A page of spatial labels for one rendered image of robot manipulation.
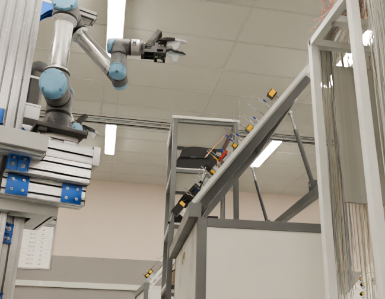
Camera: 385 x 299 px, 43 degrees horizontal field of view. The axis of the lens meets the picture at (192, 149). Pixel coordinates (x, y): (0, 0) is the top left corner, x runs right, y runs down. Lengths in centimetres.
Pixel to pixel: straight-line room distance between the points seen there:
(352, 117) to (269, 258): 68
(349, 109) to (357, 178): 28
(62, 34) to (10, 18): 40
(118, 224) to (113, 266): 82
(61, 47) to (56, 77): 17
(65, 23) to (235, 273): 134
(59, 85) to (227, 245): 99
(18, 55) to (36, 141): 63
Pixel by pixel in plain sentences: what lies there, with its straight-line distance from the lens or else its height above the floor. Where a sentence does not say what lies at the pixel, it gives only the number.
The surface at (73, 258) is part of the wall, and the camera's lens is 983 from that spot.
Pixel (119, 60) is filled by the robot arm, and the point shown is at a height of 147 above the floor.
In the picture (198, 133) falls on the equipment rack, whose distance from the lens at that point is 387.
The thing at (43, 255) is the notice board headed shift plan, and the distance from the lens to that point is 986.
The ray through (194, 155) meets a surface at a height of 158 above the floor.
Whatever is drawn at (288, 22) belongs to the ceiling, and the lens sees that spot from 515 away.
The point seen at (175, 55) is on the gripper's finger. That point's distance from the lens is 235.
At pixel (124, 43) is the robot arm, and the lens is 229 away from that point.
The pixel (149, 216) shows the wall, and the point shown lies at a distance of 1003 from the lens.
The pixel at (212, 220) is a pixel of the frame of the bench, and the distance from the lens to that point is 212.
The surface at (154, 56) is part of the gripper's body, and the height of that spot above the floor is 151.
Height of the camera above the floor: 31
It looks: 21 degrees up
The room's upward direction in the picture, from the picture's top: 2 degrees clockwise
